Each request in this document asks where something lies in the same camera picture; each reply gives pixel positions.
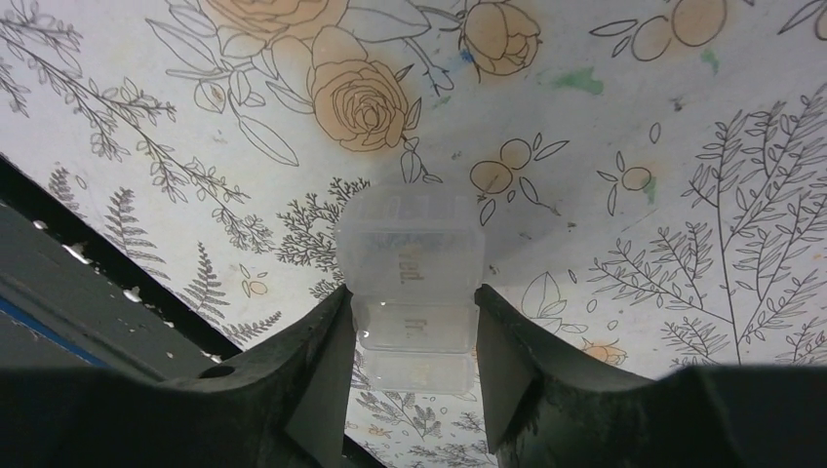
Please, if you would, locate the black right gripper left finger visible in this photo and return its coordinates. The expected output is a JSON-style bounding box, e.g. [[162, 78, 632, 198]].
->
[[1, 287, 354, 467]]

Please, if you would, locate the clear weekly pill organizer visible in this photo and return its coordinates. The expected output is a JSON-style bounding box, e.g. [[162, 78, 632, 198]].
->
[[335, 184, 485, 394]]

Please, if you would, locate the floral patterned table mat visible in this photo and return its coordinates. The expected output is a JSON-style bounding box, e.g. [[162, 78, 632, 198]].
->
[[1, 1, 826, 467]]

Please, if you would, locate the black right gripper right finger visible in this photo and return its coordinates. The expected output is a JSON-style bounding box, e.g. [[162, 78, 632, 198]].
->
[[475, 286, 826, 467]]

